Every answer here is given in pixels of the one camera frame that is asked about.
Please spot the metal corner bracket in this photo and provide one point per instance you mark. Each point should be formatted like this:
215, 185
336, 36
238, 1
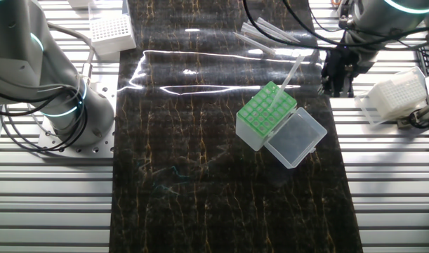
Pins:
344, 14

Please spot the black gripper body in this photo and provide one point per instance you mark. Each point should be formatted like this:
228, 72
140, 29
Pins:
344, 63

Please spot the white tip rack tilted box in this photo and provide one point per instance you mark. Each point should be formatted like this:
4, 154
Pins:
396, 95

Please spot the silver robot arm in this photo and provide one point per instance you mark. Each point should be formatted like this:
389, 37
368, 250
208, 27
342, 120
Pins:
17, 52

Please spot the clear large pipette tip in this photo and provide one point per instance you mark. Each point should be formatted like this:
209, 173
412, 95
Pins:
265, 34
258, 36
254, 44
270, 31
275, 27
288, 80

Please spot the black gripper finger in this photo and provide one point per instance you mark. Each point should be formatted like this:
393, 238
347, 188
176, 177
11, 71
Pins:
330, 86
347, 86

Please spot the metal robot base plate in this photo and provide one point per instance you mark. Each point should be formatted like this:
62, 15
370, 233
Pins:
107, 91

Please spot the white tip rack clear lid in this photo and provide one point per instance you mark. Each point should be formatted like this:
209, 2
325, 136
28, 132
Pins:
110, 30

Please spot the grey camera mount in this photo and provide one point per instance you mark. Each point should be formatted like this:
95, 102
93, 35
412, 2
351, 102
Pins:
428, 111

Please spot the green pipette tip holder box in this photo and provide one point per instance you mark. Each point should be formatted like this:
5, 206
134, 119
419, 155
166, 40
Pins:
259, 117

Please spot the black marble pattern mat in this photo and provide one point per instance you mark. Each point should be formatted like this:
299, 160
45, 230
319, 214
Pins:
200, 193

